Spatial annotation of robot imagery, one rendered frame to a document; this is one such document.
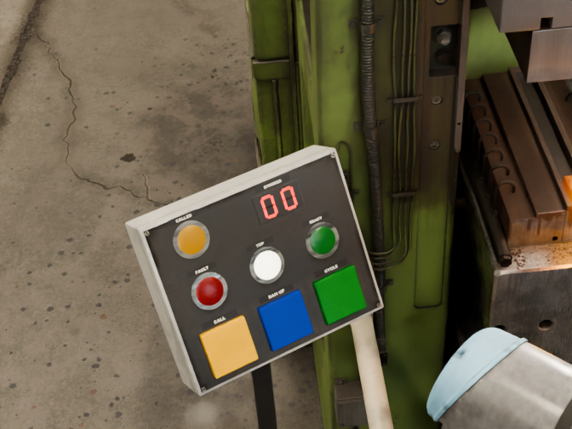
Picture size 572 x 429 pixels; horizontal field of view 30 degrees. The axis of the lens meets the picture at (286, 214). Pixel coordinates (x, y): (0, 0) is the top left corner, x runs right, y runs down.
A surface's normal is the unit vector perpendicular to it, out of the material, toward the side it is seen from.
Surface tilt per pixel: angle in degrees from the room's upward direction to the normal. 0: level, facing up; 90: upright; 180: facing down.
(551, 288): 90
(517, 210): 0
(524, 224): 90
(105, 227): 0
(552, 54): 90
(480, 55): 90
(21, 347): 0
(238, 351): 60
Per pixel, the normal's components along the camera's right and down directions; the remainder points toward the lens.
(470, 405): -0.58, 0.13
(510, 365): -0.19, -0.60
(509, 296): 0.09, 0.67
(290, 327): 0.40, 0.12
